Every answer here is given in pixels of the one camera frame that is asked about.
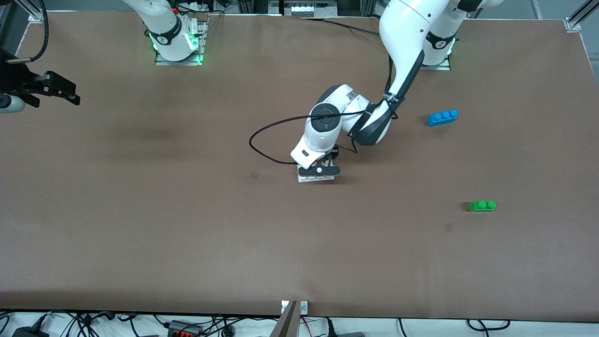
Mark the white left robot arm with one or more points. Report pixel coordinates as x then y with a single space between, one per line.
402 28

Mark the green two-stud block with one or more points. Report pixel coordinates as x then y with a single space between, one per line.
482 206

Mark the white studded base plate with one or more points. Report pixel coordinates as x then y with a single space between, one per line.
318 179

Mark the white power strip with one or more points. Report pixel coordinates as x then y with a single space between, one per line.
304 8

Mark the metal table corner bracket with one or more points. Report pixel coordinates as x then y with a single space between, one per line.
37 16
573 24

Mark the black adapter with orange levers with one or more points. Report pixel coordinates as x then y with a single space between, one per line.
185 329

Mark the black power brick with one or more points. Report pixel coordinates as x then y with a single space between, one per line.
30 331

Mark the small metal edge bracket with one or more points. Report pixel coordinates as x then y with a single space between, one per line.
284 306
303 307

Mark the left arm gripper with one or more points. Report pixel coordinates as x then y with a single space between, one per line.
335 154

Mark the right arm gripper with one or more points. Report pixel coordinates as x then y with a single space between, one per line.
15 78

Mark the blue three-stud block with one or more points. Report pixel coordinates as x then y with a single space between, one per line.
442 117

